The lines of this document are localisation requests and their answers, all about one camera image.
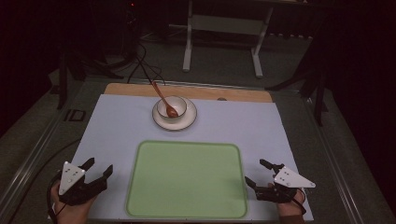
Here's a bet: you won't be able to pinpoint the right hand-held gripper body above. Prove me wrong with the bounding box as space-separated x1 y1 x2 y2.
255 166 317 204

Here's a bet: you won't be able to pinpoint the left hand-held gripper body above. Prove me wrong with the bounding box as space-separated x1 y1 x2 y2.
57 161 108 207

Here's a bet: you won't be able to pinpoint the person's right hand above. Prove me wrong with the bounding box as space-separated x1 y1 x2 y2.
267 182 308 217

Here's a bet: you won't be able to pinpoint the person's left hand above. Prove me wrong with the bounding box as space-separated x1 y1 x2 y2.
49 180 98 224

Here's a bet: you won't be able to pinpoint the pale lilac table sheet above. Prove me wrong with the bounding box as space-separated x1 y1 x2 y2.
70 93 315 222

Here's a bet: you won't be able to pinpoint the green placemat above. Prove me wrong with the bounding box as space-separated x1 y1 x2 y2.
125 140 248 219

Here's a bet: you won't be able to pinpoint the black stand with legs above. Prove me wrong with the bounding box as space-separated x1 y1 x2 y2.
49 46 125 110

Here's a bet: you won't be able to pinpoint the white plate with dark rim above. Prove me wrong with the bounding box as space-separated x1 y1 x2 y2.
151 95 198 132

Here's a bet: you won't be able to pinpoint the brown wooden spoon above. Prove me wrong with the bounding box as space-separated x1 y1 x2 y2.
151 80 179 119

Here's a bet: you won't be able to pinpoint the black tripod stand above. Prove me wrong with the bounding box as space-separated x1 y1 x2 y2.
264 36 331 128

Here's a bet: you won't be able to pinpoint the white bowl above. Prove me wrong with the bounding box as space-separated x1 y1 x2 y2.
156 95 188 121

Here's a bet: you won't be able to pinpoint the black device with red light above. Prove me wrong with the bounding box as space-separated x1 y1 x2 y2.
123 0 142 62

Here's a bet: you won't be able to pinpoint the white metal stand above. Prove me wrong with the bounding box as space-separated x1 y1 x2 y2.
182 0 276 79

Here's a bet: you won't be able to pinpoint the black rectangular floor frame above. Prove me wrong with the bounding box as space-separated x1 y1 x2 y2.
64 108 87 123

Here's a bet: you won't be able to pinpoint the metal floor rail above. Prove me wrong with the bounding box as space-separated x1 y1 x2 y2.
298 92 367 224
0 92 92 216

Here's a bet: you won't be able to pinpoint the black floor cables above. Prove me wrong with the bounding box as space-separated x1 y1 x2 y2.
126 41 166 87

